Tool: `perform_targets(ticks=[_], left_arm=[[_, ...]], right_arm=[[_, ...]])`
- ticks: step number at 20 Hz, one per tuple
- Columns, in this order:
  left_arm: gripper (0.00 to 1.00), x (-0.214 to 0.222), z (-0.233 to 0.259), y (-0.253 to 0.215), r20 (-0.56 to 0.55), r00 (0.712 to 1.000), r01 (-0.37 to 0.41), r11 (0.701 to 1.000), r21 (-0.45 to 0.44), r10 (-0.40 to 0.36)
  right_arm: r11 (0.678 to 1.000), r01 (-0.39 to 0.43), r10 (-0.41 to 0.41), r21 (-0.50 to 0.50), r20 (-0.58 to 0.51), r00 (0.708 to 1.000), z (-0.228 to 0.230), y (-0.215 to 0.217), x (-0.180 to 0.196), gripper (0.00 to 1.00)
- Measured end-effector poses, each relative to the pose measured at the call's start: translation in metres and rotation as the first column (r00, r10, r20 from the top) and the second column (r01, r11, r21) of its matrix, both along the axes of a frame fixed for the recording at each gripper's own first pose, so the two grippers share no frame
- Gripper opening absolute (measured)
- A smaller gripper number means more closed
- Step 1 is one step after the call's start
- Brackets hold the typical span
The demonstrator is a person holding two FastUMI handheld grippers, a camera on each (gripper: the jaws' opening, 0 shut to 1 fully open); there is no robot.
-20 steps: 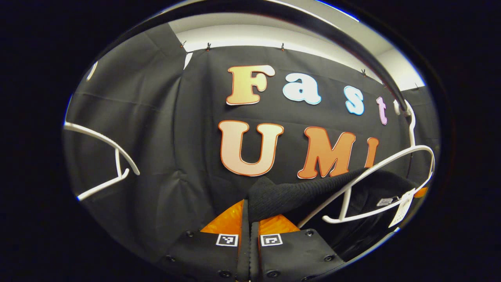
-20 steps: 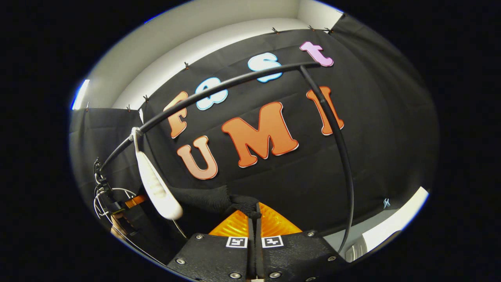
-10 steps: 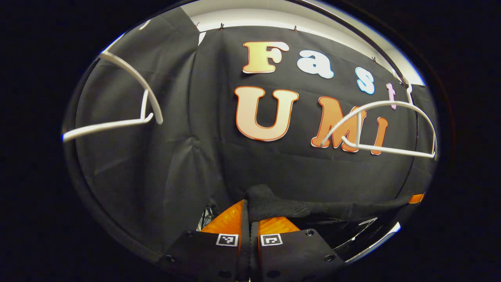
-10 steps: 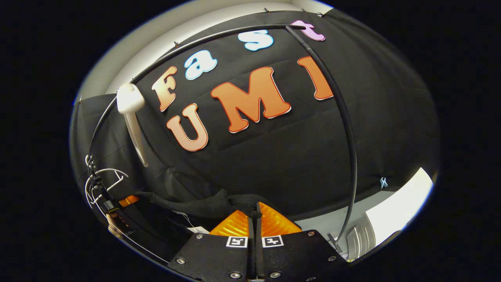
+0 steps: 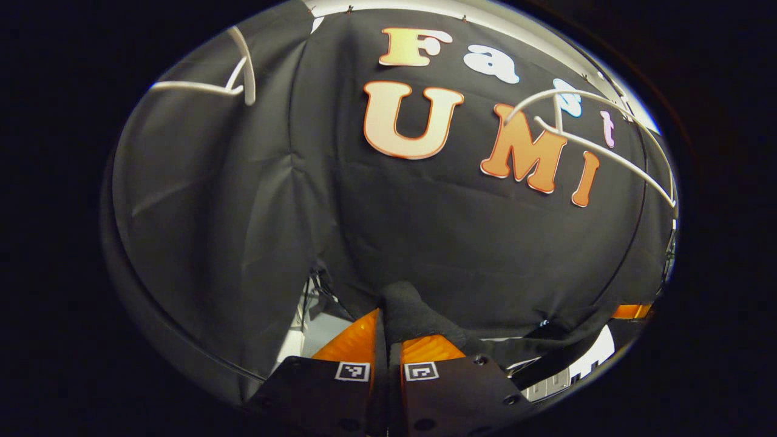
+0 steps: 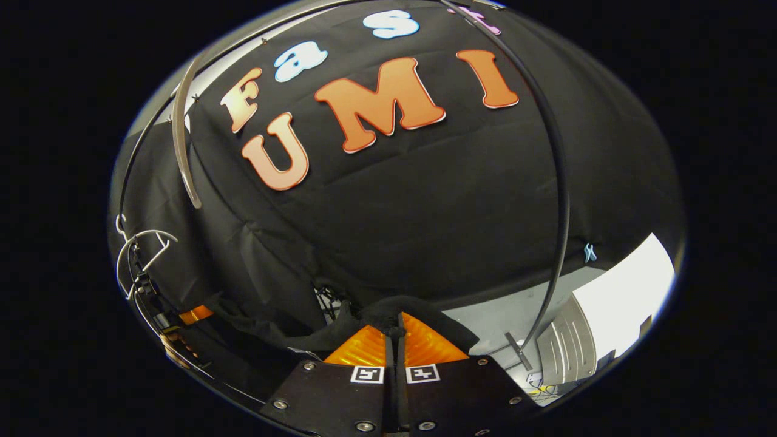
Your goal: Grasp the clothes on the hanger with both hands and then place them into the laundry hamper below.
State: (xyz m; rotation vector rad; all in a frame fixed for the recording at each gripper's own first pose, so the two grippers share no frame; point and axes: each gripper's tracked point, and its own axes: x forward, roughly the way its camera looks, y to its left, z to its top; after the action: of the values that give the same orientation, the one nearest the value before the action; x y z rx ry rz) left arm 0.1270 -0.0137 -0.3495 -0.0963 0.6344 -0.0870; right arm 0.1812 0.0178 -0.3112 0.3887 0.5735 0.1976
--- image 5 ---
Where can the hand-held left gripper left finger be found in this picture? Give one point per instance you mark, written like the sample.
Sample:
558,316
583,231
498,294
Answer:
328,394

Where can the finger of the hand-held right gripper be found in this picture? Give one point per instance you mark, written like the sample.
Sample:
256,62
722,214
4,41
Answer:
631,311

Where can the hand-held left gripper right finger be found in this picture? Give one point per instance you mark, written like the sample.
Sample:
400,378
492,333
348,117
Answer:
455,394

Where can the black knit cardigan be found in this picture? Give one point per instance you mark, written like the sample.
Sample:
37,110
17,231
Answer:
413,315

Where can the white plastic hanger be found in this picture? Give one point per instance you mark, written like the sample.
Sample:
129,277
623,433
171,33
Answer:
607,149
194,87

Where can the black backdrop cloth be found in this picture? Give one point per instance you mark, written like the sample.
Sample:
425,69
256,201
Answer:
455,243

